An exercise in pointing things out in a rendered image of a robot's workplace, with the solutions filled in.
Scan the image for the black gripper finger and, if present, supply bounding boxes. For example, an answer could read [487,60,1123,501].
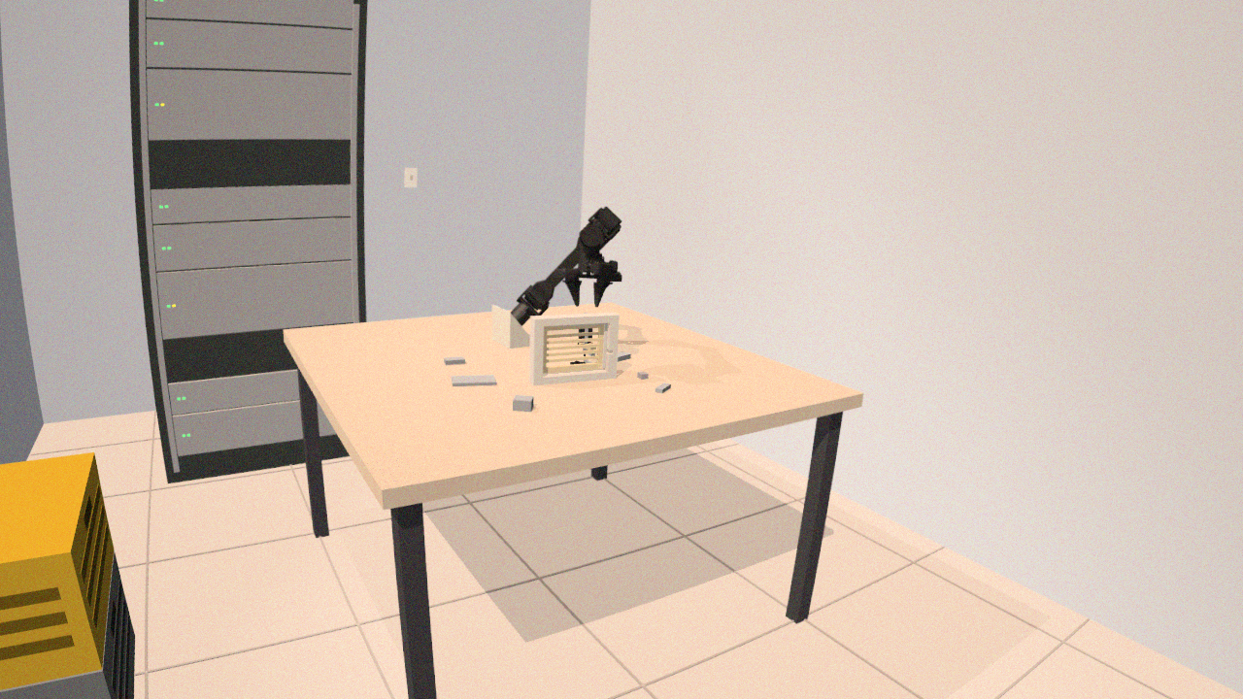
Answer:
[562,280,582,307]
[593,282,610,308]

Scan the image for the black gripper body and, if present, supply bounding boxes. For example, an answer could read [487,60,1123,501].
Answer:
[554,250,622,284]

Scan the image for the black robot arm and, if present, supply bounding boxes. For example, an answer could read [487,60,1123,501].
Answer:
[511,206,622,326]

